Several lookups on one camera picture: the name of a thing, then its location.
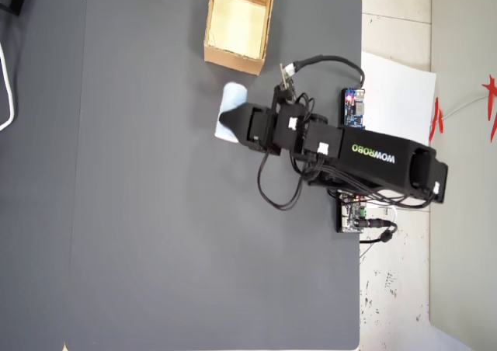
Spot small wrist camera board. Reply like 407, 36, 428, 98
274, 64, 298, 102

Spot white curved tube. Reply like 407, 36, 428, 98
0, 41, 18, 132

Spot blue circuit board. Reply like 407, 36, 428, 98
341, 88, 367, 130

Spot open cardboard box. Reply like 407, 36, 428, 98
203, 0, 277, 77

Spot short white cable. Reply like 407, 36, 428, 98
367, 202, 398, 222

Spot light blue block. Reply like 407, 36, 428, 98
213, 82, 250, 145

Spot dark grey table mat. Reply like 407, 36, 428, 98
64, 0, 363, 351

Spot white motor controller board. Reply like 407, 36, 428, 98
335, 193, 370, 235

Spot black arm wire bundle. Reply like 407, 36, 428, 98
306, 159, 440, 209

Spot black camera USB cable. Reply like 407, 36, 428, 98
285, 53, 367, 89

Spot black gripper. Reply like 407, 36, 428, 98
217, 101, 308, 158

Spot thin white floor cable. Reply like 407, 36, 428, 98
441, 93, 492, 120

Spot black power cable with plug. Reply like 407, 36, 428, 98
359, 217, 399, 245

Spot white paper sheet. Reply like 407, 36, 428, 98
360, 50, 438, 158

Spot black looped servo wire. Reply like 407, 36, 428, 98
255, 151, 308, 212

